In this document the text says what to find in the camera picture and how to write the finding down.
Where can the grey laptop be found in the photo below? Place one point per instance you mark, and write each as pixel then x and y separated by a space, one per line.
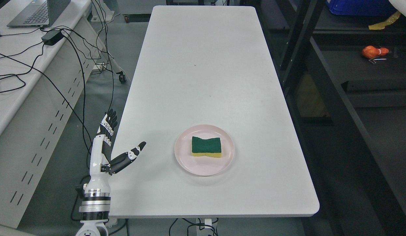
pixel 39 13

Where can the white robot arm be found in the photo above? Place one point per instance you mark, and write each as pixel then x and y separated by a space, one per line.
pixel 95 210

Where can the black metal shelf rack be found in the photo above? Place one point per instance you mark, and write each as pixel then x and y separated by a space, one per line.
pixel 349 112

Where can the blue plastic bin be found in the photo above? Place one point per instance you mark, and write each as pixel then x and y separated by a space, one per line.
pixel 361 7

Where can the pink round plate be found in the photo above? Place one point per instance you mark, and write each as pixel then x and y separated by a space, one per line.
pixel 204 165

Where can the white table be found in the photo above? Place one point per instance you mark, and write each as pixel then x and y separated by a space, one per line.
pixel 209 65

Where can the orange plastic toy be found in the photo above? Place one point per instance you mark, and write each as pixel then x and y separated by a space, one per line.
pixel 371 52

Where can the white side desk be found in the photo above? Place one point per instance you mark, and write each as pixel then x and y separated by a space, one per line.
pixel 35 107

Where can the green yellow sponge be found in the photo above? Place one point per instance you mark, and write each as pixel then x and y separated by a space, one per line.
pixel 206 147

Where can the black power adapter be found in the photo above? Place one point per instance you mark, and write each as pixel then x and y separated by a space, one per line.
pixel 52 37

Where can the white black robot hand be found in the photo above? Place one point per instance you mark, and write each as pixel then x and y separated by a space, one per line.
pixel 101 167

